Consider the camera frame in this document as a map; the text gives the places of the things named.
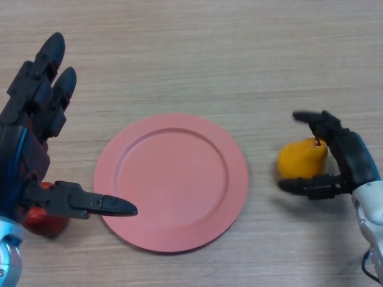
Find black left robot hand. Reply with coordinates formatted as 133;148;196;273
0;32;138;224

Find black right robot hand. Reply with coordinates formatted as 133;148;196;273
277;109;382;200

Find yellow pear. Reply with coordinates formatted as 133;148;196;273
276;137;329;180

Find pink round plate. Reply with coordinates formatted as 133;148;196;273
93;112;250;255

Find red apple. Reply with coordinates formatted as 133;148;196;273
22;181;70;239

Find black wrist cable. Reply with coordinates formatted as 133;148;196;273
361;251;383;283

